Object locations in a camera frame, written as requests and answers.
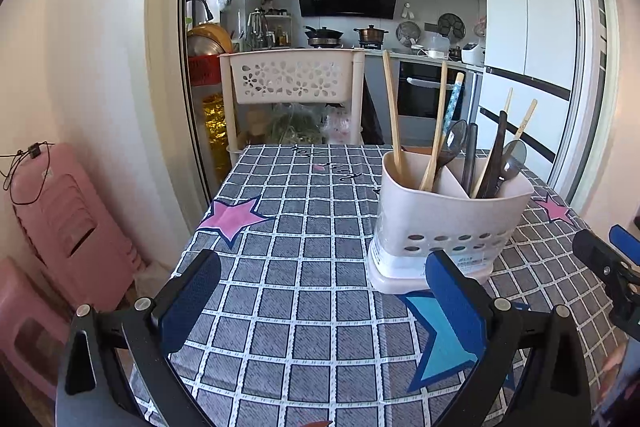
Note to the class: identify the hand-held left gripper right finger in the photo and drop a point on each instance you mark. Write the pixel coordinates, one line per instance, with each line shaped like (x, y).
(455, 302)

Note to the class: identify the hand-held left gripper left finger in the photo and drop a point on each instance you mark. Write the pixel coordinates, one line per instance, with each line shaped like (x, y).
(190, 302)

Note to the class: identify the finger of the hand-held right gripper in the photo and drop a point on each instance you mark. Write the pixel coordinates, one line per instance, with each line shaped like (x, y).
(627, 244)
(597, 254)

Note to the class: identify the white plastic utensil holder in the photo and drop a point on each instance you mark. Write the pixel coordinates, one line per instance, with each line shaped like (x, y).
(450, 217)

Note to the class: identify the dark translucent spoon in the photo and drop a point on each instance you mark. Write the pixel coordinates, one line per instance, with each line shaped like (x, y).
(517, 152)
(511, 169)

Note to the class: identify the grey spoon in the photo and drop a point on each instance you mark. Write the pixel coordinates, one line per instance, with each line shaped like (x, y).
(456, 134)

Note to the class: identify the blue patterned wooden chopstick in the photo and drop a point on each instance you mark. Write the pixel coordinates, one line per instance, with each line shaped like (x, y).
(455, 99)

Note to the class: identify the grey checked star tablecloth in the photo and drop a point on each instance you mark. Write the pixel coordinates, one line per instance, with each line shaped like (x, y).
(310, 257)

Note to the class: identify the pink plastic chair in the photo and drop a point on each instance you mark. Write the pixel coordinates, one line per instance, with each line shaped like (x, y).
(75, 217)

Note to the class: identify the gold foil wrap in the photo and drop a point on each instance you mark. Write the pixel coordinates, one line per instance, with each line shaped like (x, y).
(216, 132)

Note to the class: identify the green leafy vegetables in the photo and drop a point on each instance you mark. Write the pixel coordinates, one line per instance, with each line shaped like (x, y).
(295, 127)

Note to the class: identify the black built-in oven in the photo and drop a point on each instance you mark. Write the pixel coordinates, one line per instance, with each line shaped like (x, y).
(422, 92)

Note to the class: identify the pink plastic bag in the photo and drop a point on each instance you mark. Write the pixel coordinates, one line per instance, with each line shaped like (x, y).
(337, 124)

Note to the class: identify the red plastic basket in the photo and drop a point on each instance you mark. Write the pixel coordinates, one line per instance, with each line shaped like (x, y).
(204, 71)

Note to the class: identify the white refrigerator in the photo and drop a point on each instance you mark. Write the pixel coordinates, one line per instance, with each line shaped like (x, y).
(530, 32)

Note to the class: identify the white rice cooker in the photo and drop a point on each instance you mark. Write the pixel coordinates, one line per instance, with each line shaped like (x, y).
(472, 54)

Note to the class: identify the grey kitchen base cabinet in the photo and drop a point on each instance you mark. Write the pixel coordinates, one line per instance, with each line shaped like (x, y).
(377, 69)

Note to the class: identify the white plastic trolley cart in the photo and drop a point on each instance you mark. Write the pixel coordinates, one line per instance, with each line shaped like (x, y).
(290, 77)

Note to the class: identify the white food container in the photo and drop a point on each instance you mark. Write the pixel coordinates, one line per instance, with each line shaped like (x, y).
(435, 44)

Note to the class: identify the golden metal basin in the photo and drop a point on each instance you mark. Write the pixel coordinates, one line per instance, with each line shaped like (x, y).
(210, 38)

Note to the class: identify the copper cooking pot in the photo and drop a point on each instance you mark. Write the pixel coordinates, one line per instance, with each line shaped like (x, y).
(371, 34)

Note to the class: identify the spice rack with jars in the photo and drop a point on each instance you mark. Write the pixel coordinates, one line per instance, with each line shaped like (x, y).
(278, 29)

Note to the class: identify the black frying pan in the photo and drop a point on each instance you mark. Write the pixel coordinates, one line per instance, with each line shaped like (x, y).
(324, 34)

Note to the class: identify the black kitchen faucet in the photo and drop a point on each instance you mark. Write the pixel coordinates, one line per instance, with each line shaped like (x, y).
(200, 2)

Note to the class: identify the white sliding door frame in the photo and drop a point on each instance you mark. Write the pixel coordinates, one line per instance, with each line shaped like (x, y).
(592, 57)

